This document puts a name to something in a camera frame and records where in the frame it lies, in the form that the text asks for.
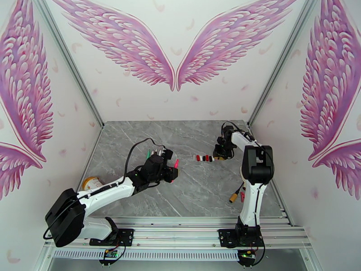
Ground pink marker pen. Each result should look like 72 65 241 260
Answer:
170 159 180 183

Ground small green circuit board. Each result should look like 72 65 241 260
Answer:
237 249 258 266
98 248 120 266

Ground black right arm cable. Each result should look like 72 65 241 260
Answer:
221 120 276 223

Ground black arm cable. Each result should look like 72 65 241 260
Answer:
221 120 276 223
42 138 168 240

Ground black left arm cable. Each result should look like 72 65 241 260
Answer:
42 138 168 240

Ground aluminium mounting rail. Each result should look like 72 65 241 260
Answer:
43 216 312 250

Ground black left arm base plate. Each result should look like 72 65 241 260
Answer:
89 228 134 247

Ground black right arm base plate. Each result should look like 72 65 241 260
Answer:
218 228 265 248

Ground white perforated cable tray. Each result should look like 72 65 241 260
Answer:
52 248 241 262

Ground aluminium frame post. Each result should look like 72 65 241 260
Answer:
31 0 105 130
248 0 325 130

